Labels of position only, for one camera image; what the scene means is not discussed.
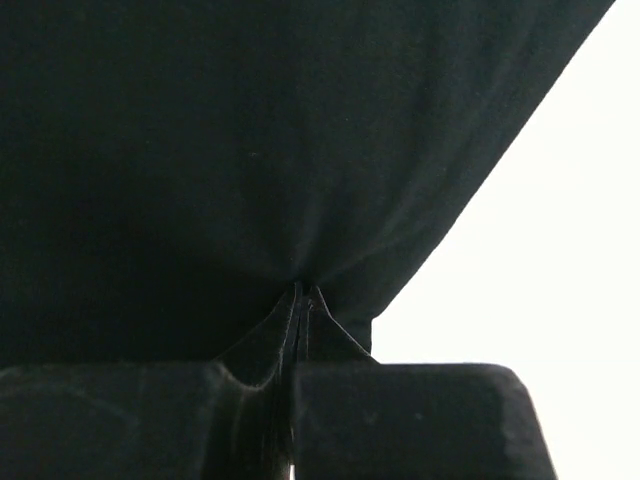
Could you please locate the black t shirt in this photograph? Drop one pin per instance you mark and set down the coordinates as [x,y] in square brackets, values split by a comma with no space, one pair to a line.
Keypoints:
[170,168]

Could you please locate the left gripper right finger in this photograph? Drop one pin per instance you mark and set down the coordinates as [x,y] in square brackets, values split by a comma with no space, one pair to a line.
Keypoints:
[355,418]

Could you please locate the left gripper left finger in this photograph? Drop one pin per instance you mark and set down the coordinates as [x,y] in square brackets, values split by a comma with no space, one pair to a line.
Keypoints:
[220,419]

